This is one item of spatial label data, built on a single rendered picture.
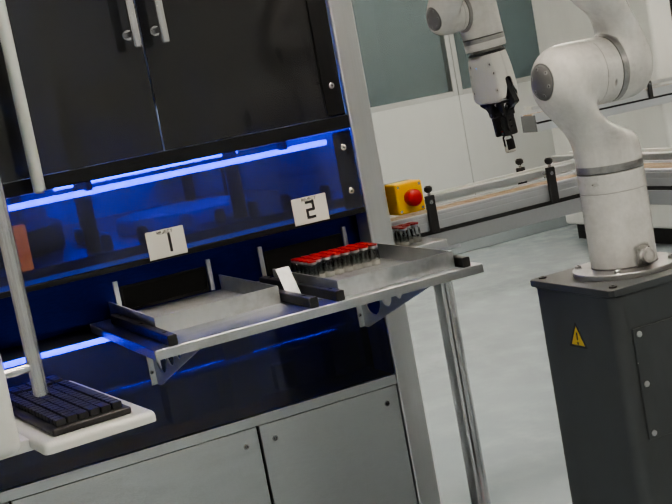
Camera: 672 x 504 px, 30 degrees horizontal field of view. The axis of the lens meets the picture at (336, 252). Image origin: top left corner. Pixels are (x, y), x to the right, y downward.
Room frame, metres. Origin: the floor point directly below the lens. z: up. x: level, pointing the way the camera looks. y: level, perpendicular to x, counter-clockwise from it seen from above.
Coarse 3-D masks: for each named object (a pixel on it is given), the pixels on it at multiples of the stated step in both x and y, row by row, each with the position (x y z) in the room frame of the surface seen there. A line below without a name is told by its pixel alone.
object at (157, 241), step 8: (152, 232) 2.63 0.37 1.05; (160, 232) 2.64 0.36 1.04; (168, 232) 2.65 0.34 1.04; (176, 232) 2.65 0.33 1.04; (152, 240) 2.63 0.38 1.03; (160, 240) 2.64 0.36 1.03; (176, 240) 2.65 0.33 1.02; (184, 240) 2.66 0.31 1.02; (152, 248) 2.63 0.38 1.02; (160, 248) 2.64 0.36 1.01; (168, 248) 2.64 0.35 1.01; (176, 248) 2.65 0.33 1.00; (184, 248) 2.66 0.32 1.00; (152, 256) 2.63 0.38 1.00; (160, 256) 2.63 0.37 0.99; (168, 256) 2.64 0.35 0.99
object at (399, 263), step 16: (384, 256) 2.77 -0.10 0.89; (400, 256) 2.70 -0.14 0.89; (416, 256) 2.63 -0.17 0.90; (432, 256) 2.47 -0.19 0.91; (448, 256) 2.49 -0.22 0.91; (352, 272) 2.66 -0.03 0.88; (368, 272) 2.42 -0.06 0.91; (384, 272) 2.43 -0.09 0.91; (400, 272) 2.44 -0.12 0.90; (416, 272) 2.46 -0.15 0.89; (432, 272) 2.47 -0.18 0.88; (336, 288) 2.40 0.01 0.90; (352, 288) 2.40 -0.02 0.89; (368, 288) 2.41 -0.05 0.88
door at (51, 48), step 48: (48, 0) 2.60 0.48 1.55; (96, 0) 2.64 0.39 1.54; (0, 48) 2.55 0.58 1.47; (48, 48) 2.59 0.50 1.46; (96, 48) 2.63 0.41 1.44; (0, 96) 2.54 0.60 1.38; (48, 96) 2.58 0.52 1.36; (96, 96) 2.62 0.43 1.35; (144, 96) 2.66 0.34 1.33; (0, 144) 2.53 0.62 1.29; (48, 144) 2.57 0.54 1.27; (96, 144) 2.61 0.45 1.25; (144, 144) 2.65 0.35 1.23
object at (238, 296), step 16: (224, 288) 2.75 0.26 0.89; (240, 288) 2.65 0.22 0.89; (256, 288) 2.56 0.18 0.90; (272, 288) 2.45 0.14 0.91; (112, 304) 2.63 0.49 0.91; (176, 304) 2.67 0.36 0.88; (192, 304) 2.63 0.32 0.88; (208, 304) 2.40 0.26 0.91; (224, 304) 2.41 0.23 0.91; (240, 304) 2.42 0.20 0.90; (256, 304) 2.44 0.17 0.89; (272, 304) 2.45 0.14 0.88; (144, 320) 2.42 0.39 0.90; (160, 320) 2.36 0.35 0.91; (176, 320) 2.37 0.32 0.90; (192, 320) 2.38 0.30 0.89; (208, 320) 2.40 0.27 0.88
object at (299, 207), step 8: (296, 200) 2.77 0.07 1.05; (304, 200) 2.78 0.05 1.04; (320, 200) 2.79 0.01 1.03; (296, 208) 2.77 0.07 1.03; (304, 208) 2.78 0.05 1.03; (320, 208) 2.79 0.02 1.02; (296, 216) 2.77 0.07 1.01; (304, 216) 2.77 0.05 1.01; (320, 216) 2.79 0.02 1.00; (328, 216) 2.80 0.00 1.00; (296, 224) 2.76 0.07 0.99; (304, 224) 2.77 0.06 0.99
